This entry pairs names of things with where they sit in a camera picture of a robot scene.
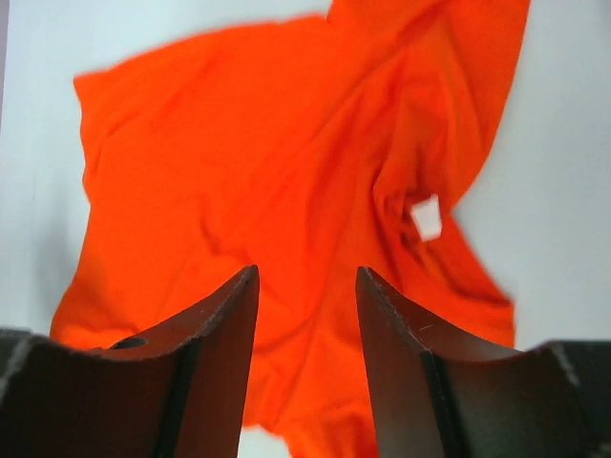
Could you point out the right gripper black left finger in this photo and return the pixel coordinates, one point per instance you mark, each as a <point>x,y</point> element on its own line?
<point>176,389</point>

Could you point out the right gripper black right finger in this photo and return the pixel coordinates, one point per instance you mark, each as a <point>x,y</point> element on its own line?
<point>439,391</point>

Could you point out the orange t shirt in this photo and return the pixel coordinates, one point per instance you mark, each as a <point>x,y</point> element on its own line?
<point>309,148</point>

